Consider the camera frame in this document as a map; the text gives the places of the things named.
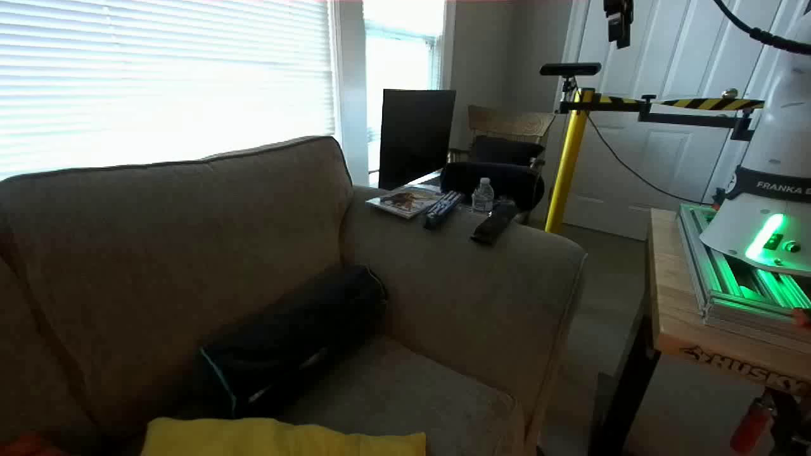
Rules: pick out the white panel door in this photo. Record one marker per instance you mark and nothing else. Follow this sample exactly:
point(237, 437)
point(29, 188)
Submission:
point(679, 49)

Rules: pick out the yellow tripod pole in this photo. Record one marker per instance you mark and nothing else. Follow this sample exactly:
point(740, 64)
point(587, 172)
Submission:
point(568, 161)

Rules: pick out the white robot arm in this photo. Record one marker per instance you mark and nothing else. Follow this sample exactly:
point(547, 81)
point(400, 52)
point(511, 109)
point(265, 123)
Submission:
point(767, 214)

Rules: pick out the black yellow striped boom bar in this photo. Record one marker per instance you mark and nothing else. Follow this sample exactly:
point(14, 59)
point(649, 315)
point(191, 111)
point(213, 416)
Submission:
point(723, 111)

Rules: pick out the clear plastic water bottle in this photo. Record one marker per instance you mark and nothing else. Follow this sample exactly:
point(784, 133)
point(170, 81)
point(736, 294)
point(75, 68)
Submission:
point(481, 199)

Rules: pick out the white window blinds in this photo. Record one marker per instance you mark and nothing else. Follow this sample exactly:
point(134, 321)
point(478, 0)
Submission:
point(114, 81)

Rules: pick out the beige fabric sofa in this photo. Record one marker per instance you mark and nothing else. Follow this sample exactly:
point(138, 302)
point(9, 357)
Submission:
point(111, 277)

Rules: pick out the yellow cushion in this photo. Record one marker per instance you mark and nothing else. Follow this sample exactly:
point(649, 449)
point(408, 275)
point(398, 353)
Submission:
point(266, 437)

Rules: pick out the black monitor screen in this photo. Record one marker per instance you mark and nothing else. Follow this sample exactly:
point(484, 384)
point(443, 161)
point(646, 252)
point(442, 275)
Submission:
point(413, 133)

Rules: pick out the plain black remote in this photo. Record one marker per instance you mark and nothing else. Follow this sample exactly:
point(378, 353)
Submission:
point(489, 228)

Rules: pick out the black camera on tripod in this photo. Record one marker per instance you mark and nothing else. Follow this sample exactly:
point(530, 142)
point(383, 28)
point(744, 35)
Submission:
point(568, 68)

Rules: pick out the magazine on sofa arm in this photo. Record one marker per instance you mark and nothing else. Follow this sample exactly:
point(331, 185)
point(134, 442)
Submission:
point(403, 201)

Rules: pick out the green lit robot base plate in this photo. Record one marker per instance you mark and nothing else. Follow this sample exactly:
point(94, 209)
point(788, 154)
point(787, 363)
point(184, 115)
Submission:
point(729, 283)

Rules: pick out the black remote with buttons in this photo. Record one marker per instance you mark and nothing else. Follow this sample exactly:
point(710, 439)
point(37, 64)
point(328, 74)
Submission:
point(438, 210)

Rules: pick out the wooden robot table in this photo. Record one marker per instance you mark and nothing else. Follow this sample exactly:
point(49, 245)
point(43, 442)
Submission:
point(767, 353)

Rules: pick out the red clamp handle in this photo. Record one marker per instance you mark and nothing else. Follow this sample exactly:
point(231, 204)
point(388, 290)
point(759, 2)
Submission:
point(754, 425)

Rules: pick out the black cylindrical bolster bag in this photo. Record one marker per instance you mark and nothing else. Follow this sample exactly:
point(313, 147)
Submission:
point(265, 363)

